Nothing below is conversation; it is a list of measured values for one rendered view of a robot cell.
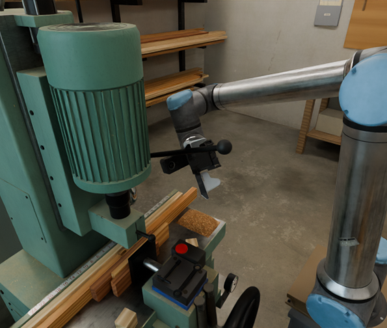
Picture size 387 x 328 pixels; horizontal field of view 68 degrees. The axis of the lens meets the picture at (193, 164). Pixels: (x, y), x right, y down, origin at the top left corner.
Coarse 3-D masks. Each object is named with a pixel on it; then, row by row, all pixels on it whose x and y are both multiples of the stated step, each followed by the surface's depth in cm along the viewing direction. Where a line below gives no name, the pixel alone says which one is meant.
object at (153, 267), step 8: (144, 248) 73; (152, 248) 76; (136, 256) 71; (144, 256) 74; (152, 256) 78; (136, 264) 72; (144, 264) 74; (152, 264) 73; (160, 264) 73; (136, 272) 73; (144, 272) 76; (136, 280) 74
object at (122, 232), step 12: (96, 204) 77; (96, 216) 74; (108, 216) 73; (132, 216) 73; (96, 228) 77; (108, 228) 73; (120, 228) 70; (132, 228) 71; (144, 228) 76; (120, 240) 72; (132, 240) 72
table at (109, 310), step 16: (192, 208) 102; (176, 224) 95; (224, 224) 95; (176, 240) 88; (208, 240) 88; (160, 256) 83; (208, 256) 90; (128, 288) 74; (96, 304) 70; (112, 304) 70; (128, 304) 70; (144, 304) 70; (80, 320) 67; (96, 320) 67; (112, 320) 67; (144, 320) 67; (160, 320) 70
